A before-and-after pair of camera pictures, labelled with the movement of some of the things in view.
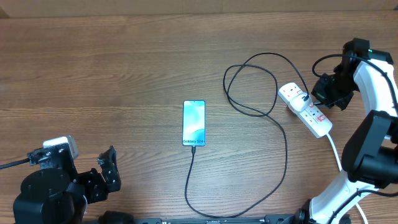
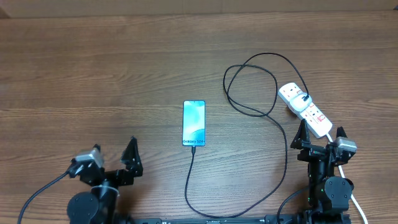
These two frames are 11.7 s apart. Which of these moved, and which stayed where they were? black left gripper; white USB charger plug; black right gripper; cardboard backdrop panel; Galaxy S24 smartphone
Moved: black left gripper; black right gripper
Stayed: cardboard backdrop panel; white USB charger plug; Galaxy S24 smartphone
